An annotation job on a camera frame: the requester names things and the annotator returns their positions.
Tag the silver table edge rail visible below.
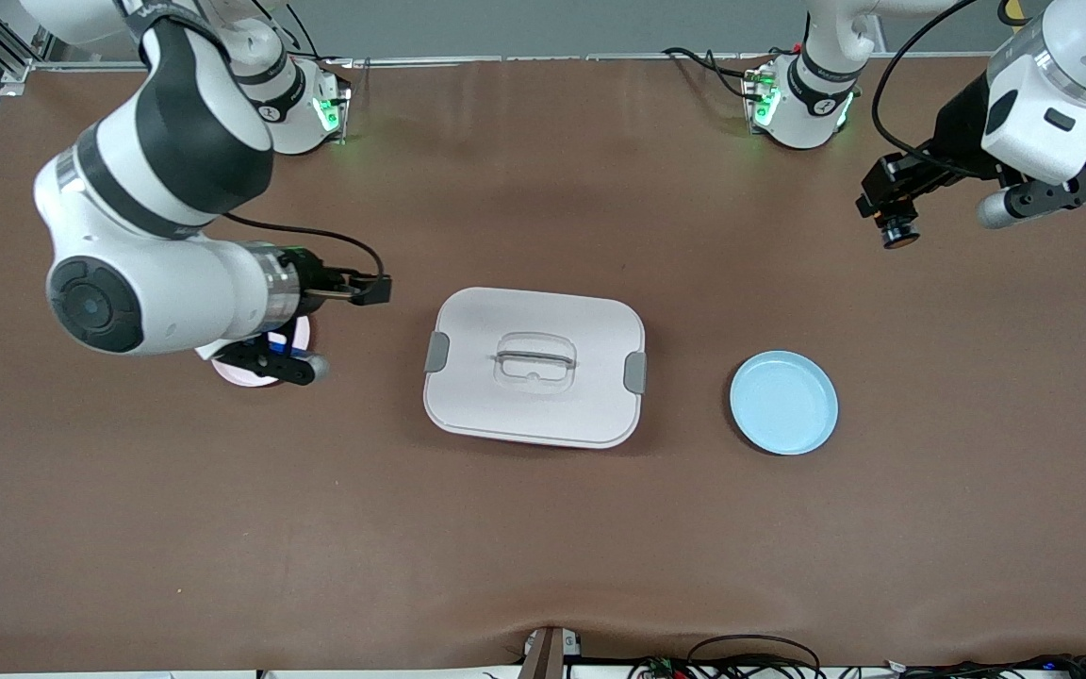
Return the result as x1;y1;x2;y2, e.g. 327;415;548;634
0;52;996;72

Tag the pink box with white lid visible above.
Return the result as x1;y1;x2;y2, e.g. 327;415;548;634
422;287;648;450

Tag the white right camera bracket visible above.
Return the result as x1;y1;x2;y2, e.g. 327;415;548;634
194;338;266;366

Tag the light blue round plate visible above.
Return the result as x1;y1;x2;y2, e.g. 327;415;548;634
729;350;839;456

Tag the pink round plate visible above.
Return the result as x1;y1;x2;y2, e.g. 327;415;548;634
211;316;314;389

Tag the black looped cable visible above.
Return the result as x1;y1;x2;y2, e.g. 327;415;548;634
684;634;824;679

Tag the black cable bundle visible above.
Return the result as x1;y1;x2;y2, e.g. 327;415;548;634
882;654;1086;679

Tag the coloured wire bundle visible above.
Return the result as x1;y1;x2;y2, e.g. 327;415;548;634
628;655;695;679

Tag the white left camera bracket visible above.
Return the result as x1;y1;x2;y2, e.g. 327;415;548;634
981;52;1086;187

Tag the black base cable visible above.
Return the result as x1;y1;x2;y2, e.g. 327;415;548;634
662;45;770;103

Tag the white camera bracket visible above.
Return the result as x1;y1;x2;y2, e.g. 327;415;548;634
981;52;1086;187
194;338;266;366

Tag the aluminium frame profile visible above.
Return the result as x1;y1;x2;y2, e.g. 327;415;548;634
0;0;44;81

